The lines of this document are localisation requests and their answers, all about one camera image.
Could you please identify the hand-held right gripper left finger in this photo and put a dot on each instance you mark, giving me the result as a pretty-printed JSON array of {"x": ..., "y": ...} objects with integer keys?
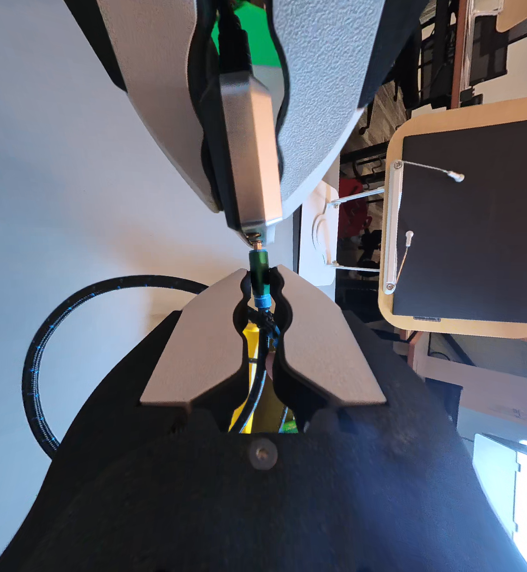
[{"x": 200, "y": 353}]

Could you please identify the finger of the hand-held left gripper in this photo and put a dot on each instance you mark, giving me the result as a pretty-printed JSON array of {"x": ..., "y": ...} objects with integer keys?
[
  {"x": 326, "y": 67},
  {"x": 156, "y": 67}
]

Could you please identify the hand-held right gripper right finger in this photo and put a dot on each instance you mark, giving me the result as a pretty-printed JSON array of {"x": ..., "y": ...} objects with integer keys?
[{"x": 326, "y": 353}]

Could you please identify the green plastic bin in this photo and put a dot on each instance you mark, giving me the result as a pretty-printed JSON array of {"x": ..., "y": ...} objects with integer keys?
[{"x": 263, "y": 35}]

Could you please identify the yellow plastic bin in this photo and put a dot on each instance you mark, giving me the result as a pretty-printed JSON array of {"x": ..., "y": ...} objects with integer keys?
[{"x": 268, "y": 402}]

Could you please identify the grey hdmi adapter hub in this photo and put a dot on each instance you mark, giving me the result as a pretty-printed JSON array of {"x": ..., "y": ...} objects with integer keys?
[{"x": 254, "y": 156}]

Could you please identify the person's right hand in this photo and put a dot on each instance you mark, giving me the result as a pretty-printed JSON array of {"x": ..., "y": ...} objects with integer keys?
[{"x": 270, "y": 364}]

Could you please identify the wooden chair with black back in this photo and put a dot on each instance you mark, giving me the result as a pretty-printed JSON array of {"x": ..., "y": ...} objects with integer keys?
[{"x": 491, "y": 49}]

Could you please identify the white desk stand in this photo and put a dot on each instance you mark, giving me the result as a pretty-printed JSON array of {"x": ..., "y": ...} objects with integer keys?
[{"x": 390, "y": 223}]

